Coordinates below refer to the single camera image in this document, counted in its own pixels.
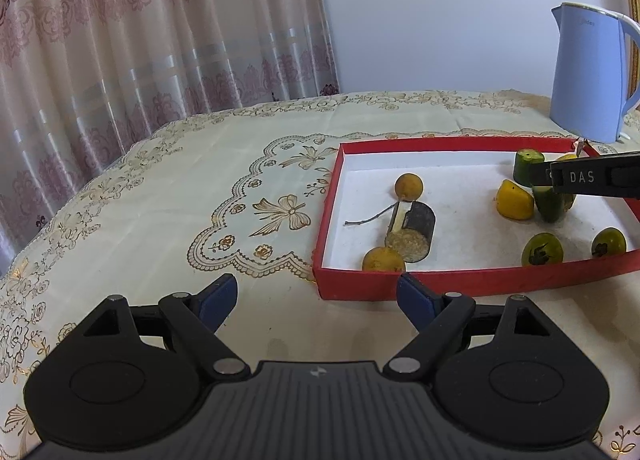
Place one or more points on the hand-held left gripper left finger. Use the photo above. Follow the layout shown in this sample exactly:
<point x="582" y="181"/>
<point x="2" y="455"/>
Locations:
<point x="220" y="297"/>

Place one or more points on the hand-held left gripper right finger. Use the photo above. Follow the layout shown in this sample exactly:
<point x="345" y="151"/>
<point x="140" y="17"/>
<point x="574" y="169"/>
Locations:
<point x="417" y="300"/>

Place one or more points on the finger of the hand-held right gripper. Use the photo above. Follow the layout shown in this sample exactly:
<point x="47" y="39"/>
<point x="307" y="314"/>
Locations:
<point x="542" y="176"/>

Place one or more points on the cut green cucumber piece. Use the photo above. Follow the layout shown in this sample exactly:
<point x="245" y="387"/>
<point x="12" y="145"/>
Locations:
<point x="525" y="168"/>

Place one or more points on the yellow cut fruit piece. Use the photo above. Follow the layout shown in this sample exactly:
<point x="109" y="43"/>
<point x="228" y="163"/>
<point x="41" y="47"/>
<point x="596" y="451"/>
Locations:
<point x="566" y="158"/>

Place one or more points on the dark green avocado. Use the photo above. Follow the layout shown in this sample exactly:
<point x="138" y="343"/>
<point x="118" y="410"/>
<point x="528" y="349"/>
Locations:
<point x="550" y="207"/>

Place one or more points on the small round yellow-brown fruit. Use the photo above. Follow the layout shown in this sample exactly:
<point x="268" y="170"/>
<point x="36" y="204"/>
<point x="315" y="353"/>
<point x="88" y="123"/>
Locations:
<point x="409" y="186"/>
<point x="383" y="261"/>

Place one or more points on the green tomato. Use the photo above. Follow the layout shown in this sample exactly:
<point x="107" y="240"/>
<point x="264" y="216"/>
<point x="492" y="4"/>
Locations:
<point x="542" y="249"/>
<point x="608" y="241"/>

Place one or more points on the red shallow cardboard tray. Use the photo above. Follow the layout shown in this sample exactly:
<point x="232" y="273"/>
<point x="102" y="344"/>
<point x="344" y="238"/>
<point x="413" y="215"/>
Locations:
<point x="450" y="240"/>

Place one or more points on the large dark sugarcane piece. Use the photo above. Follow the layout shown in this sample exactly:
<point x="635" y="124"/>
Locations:
<point x="417" y="227"/>

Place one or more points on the light blue electric kettle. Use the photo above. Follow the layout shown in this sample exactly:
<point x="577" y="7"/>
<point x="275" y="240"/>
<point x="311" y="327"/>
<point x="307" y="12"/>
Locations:
<point x="585" y="75"/>

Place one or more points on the pink patterned curtain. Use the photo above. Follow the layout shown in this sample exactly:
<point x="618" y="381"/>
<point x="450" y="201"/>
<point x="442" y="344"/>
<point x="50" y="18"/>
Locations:
<point x="150" y="40"/>

